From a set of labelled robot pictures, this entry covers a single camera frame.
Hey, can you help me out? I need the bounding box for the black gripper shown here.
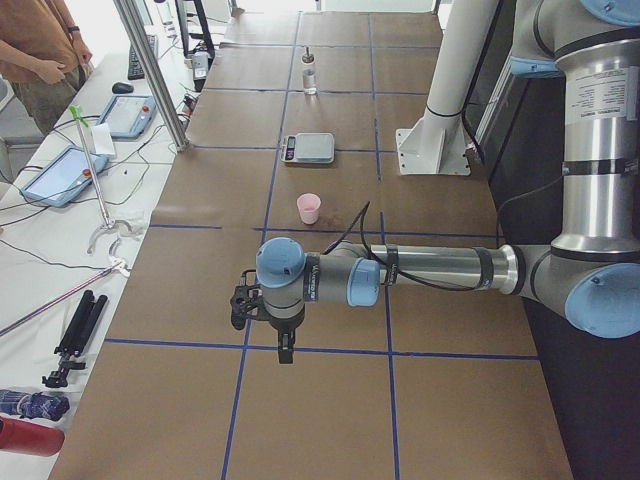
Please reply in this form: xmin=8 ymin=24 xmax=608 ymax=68
xmin=268 ymin=307 xmax=305 ymax=365

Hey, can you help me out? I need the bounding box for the pink plastic cup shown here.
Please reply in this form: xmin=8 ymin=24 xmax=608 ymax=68
xmin=296 ymin=193 xmax=321 ymax=225

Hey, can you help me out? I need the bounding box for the glass sauce bottle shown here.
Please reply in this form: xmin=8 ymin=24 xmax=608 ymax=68
xmin=301 ymin=46 xmax=317 ymax=95

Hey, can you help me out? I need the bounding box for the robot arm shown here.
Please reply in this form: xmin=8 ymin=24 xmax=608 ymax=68
xmin=231 ymin=1 xmax=639 ymax=364

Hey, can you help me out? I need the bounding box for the silver kitchen scale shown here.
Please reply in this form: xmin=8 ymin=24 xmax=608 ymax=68
xmin=281 ymin=133 xmax=335 ymax=165

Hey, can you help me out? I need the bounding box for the pink thin rod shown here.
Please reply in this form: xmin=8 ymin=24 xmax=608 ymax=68
xmin=0 ymin=257 xmax=130 ymax=337

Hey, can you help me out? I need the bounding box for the black folded tripod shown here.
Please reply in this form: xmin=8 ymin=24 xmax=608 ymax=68
xmin=42 ymin=290 xmax=108 ymax=388

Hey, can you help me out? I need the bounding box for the far blue teach pendant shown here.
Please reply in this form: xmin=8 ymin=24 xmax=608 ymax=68
xmin=97 ymin=94 xmax=156 ymax=140

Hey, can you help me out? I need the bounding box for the blue teach pendant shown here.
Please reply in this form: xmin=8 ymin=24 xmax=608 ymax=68
xmin=97 ymin=94 xmax=156 ymax=140
xmin=21 ymin=145 xmax=91 ymax=208

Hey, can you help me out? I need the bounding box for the white paper sheet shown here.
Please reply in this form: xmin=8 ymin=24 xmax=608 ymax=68
xmin=90 ymin=123 xmax=116 ymax=158

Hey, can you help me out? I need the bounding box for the near blue teach pendant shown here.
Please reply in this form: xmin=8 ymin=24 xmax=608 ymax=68
xmin=21 ymin=145 xmax=91 ymax=208

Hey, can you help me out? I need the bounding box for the red water bottle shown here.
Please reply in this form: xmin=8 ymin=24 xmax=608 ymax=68
xmin=1 ymin=417 xmax=65 ymax=457

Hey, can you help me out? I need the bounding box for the black computer mouse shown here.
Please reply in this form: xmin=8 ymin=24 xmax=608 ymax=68
xmin=111 ymin=82 xmax=134 ymax=94

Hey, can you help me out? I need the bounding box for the black keyboard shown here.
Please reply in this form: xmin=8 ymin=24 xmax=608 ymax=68
xmin=127 ymin=34 xmax=159 ymax=80

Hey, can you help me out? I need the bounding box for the person in brown shirt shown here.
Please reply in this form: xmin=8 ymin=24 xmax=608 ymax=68
xmin=1 ymin=0 xmax=92 ymax=135

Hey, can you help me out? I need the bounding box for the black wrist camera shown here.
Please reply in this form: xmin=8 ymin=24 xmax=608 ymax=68
xmin=230 ymin=269 xmax=267 ymax=331

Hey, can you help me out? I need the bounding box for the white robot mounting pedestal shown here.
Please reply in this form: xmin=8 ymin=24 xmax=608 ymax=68
xmin=396 ymin=0 xmax=499 ymax=176

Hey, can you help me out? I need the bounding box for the aluminium frame post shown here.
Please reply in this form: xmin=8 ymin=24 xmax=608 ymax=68
xmin=114 ymin=0 xmax=189 ymax=152

